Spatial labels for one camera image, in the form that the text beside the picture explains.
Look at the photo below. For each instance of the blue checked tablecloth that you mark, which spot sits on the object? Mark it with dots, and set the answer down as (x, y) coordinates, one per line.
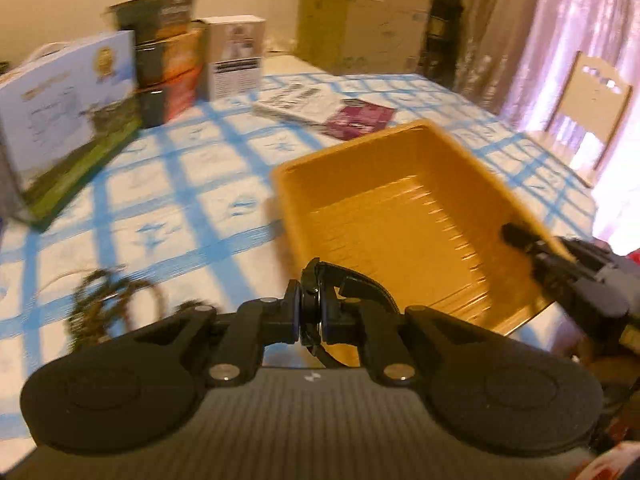
(200, 200)

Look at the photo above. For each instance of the white product box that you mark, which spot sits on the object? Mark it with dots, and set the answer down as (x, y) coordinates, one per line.
(235, 60)

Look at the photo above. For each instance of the cardboard box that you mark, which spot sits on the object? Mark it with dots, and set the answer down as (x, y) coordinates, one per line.
(370, 20)

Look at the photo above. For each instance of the red instant meal bowl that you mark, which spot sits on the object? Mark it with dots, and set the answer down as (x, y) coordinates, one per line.
(165, 100)

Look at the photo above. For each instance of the black instant meal bowl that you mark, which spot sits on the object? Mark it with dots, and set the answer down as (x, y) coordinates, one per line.
(150, 15)

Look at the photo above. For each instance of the maroon book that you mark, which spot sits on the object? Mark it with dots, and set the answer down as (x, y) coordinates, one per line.
(357, 117)

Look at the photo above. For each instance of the pink curtain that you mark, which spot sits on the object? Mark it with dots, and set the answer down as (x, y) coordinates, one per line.
(540, 20)

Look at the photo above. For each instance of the white book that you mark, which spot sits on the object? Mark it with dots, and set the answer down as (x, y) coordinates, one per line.
(295, 102)

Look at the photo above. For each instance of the yellow plastic tray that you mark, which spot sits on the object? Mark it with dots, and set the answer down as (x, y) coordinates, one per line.
(400, 220)

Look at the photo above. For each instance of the wooden chair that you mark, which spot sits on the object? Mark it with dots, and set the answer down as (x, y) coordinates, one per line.
(595, 105)

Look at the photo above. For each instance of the milk carton box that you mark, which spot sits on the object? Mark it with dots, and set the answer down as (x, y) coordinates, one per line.
(65, 120)

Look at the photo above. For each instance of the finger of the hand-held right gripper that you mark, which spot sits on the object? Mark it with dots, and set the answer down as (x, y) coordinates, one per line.
(525, 237)

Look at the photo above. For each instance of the orange instant meal bowl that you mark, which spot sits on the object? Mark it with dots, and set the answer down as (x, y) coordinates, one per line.
(167, 57)

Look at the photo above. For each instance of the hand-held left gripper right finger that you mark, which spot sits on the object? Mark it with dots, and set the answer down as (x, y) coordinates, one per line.
(325, 317)

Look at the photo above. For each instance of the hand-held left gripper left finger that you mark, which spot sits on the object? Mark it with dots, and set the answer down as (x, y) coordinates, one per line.
(296, 312)

